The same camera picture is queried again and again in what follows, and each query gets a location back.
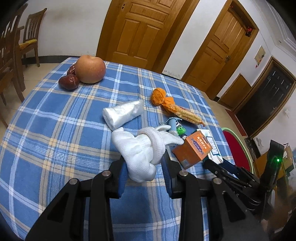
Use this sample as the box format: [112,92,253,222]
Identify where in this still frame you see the orange brown small box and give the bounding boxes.
[172,131,212,169]

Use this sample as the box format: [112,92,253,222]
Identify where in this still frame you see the green toy keychain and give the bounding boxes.
[155,117,187,140]

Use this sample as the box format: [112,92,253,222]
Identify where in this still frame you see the clear plastic bag roll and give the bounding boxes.
[102,99,144,131]

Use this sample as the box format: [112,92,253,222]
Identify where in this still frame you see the red bin green rim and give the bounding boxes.
[222,128,254,174]

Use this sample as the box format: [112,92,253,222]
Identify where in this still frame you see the wooden cabinet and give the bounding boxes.
[253,140,293,188]

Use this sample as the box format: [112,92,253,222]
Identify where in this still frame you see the shoes by door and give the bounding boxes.
[244,137,256,161]

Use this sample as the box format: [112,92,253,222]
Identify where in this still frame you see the red doormat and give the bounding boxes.
[225,109,247,137]

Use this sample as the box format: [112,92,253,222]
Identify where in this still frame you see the snack cracker packet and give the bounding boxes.
[162,104,205,126]

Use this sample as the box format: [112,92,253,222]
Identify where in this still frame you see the blue plaid tablecloth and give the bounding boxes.
[1,58,234,240]

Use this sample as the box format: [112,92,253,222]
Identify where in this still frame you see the dark entrance door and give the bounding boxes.
[233,57,295,138]

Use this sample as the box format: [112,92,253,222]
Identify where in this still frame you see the red jujube date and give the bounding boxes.
[58,74,80,90]

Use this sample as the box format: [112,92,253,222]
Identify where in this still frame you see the large apple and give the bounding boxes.
[75,55,106,84]

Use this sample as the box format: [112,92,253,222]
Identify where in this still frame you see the middle wooden door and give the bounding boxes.
[182,1,259,100]

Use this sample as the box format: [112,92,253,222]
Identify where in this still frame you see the wooden door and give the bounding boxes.
[96,1,199,73]
[182,1,259,100]

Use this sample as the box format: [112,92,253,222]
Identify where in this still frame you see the left wooden door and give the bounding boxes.
[96,1,199,73]

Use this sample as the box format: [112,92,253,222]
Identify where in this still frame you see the near wooden chair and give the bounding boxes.
[0,3,29,129]

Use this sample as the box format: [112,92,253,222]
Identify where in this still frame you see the wooden chair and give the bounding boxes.
[19,8,47,67]
[0,3,29,129]

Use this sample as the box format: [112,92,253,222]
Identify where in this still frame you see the far wooden chair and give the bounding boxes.
[19,8,47,67]

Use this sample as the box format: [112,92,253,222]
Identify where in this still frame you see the low wooden wall panel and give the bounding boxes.
[218,74,251,110]

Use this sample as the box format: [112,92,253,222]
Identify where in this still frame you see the wall electrical box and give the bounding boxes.
[254,46,265,66]

